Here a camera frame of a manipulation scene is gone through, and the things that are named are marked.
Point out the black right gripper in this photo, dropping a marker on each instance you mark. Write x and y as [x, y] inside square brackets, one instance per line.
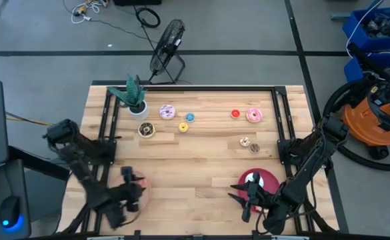
[261, 200]

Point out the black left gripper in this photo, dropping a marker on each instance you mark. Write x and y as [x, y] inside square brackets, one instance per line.
[128, 195]

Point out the large white frosted donut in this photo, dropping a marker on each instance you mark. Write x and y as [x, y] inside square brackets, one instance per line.
[261, 181]

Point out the large lilac dark-drizzled donut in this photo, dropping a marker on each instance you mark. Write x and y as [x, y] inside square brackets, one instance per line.
[163, 112]

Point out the large pink white-drizzled donut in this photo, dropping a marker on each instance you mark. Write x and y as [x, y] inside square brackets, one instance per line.
[249, 115]

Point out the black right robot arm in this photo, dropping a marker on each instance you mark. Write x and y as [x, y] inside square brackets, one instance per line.
[309, 156]

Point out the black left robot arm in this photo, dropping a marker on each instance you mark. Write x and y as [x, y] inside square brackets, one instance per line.
[81, 156]

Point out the pale pink plate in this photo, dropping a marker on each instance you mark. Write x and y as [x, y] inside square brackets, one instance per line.
[146, 200]

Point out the red plate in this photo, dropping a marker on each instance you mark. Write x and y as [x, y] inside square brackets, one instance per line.
[271, 181]

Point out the small chocolate frosted donut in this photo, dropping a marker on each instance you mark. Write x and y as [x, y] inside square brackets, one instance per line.
[252, 148]

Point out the small white sprinkled donut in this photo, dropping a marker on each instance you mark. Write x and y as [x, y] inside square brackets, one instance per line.
[242, 141]

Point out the large chocolate frosted donut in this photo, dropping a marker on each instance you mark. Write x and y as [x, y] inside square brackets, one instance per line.
[146, 130]

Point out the small yellow frosted donut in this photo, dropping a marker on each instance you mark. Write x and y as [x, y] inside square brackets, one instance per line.
[180, 127]

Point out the white plant pot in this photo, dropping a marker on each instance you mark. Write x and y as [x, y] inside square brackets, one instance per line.
[141, 114]

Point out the small red frosted donut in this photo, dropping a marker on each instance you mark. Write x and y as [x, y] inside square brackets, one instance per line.
[232, 113]

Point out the small blue frosted donut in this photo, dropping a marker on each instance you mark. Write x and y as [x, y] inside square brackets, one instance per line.
[187, 117]

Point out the green snake plant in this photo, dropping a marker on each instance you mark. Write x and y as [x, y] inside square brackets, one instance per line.
[131, 91]

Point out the black desk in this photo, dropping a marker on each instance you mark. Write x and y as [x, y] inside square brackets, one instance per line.
[38, 163]

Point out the orange shop vacuum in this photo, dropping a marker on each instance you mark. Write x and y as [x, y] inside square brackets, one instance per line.
[358, 160]
[364, 123]

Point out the black computer mouse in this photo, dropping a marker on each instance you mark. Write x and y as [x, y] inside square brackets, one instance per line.
[9, 210]

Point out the black floor fan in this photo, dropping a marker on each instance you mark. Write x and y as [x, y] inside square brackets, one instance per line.
[168, 46]

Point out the blue storage bin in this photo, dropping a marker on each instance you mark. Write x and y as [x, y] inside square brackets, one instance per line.
[358, 31]
[353, 68]

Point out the black aluminium rig frame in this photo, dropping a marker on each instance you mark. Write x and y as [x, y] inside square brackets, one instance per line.
[198, 88]

